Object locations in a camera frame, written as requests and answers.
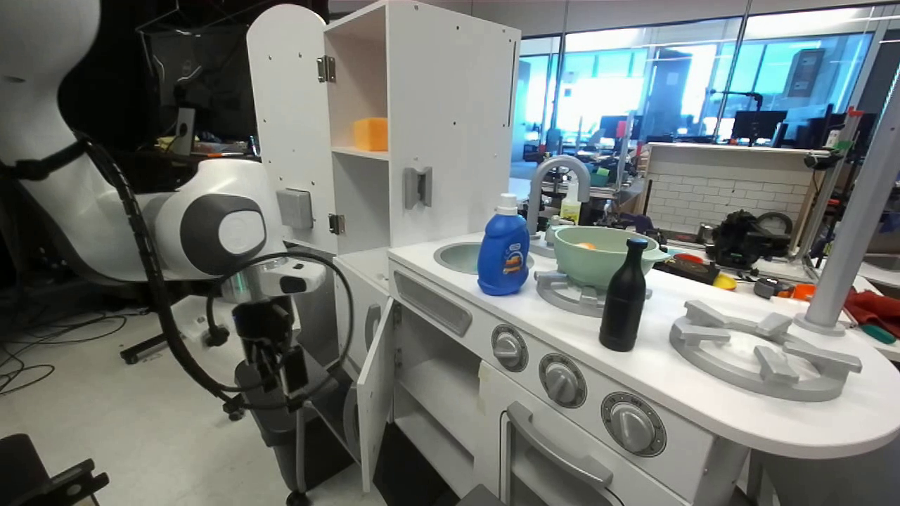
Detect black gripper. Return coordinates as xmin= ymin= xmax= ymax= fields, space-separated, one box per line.
xmin=231 ymin=294 xmax=312 ymax=400

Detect orange sponge block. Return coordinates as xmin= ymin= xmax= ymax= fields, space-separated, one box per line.
xmin=352 ymin=114 xmax=390 ymax=155

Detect white fridge cabinet door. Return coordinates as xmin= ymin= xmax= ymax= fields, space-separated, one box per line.
xmin=335 ymin=265 xmax=390 ymax=377

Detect white oven door gray handle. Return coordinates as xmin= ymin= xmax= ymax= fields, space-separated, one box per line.
xmin=473 ymin=366 xmax=664 ymax=506

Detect red cloth item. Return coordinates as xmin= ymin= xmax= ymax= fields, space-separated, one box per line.
xmin=840 ymin=287 xmax=900 ymax=342

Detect gray burner grate under bowl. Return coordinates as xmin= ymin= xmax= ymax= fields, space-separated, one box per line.
xmin=532 ymin=268 xmax=613 ymax=317

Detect tall white cabinet door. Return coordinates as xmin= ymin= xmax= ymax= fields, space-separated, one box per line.
xmin=245 ymin=2 xmax=343 ymax=258

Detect gray toy faucet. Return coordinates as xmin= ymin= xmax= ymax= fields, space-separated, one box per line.
xmin=523 ymin=155 xmax=592 ymax=237

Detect black chair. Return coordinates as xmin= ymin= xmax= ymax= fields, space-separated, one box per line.
xmin=0 ymin=429 xmax=113 ymax=506

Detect gray stove knob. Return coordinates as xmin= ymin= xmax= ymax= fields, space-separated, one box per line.
xmin=536 ymin=350 xmax=591 ymax=409
xmin=490 ymin=322 xmax=532 ymax=373
xmin=599 ymin=391 xmax=670 ymax=460

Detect black floor cables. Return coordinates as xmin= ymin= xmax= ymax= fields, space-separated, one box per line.
xmin=0 ymin=313 xmax=130 ymax=395

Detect gray office chair under kitchen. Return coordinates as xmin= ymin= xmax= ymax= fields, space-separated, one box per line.
xmin=221 ymin=305 xmax=453 ymax=506

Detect black bag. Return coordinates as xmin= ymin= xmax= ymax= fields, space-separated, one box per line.
xmin=703 ymin=209 xmax=799 ymax=273

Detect light green bowl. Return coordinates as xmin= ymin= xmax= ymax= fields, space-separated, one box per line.
xmin=544 ymin=223 xmax=672 ymax=291

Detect black and yellow tool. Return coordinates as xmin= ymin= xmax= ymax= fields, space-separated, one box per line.
xmin=656 ymin=251 xmax=741 ymax=291

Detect gray metal pole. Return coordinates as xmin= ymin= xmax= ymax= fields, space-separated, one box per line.
xmin=795 ymin=68 xmax=900 ymax=338

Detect gray toy phone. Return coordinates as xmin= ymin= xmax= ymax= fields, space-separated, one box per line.
xmin=401 ymin=166 xmax=436 ymax=210

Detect dark monitor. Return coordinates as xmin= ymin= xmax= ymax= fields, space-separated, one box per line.
xmin=94 ymin=2 xmax=262 ymax=144

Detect white brick pattern partition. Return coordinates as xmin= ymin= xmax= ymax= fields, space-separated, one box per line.
xmin=643 ymin=141 xmax=831 ymax=237

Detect small yellow soap dispenser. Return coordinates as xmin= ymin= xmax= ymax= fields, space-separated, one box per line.
xmin=557 ymin=171 xmax=585 ymax=225

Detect white toy kitchen cabinet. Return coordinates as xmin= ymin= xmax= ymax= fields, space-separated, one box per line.
xmin=319 ymin=0 xmax=900 ymax=506

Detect black bottle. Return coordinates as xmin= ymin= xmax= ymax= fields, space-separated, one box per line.
xmin=596 ymin=234 xmax=651 ymax=355

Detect blue plastic bottle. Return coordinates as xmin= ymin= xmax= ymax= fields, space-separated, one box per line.
xmin=476 ymin=190 xmax=533 ymax=297

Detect gray bare burner grate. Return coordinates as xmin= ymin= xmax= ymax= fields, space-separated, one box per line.
xmin=665 ymin=297 xmax=864 ymax=404

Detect black desk stand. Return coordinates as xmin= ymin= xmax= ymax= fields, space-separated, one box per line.
xmin=118 ymin=128 xmax=284 ymax=369

